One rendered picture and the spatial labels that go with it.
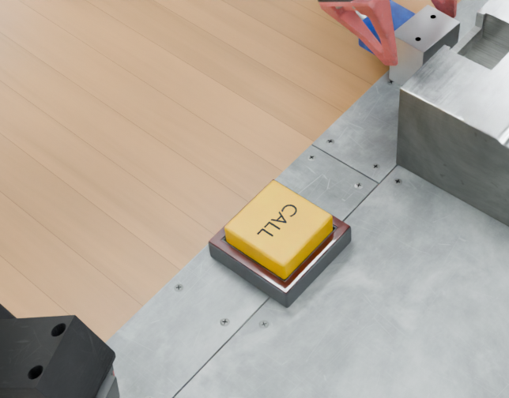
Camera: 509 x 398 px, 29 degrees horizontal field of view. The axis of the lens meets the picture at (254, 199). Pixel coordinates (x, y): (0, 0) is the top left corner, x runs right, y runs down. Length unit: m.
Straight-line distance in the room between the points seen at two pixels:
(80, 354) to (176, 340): 0.24
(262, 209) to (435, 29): 0.23
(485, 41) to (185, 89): 0.27
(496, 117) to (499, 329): 0.16
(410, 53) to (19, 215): 0.36
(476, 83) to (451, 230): 0.12
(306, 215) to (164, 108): 0.20
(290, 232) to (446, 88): 0.16
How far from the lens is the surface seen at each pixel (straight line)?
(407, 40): 0.86
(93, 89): 0.93
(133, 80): 0.93
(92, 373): 0.52
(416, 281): 0.77
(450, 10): 0.89
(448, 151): 0.78
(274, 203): 0.76
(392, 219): 0.80
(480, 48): 0.84
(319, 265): 0.76
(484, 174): 0.77
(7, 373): 0.52
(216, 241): 0.77
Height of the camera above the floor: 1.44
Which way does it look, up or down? 52 degrees down
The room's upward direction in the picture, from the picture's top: 7 degrees counter-clockwise
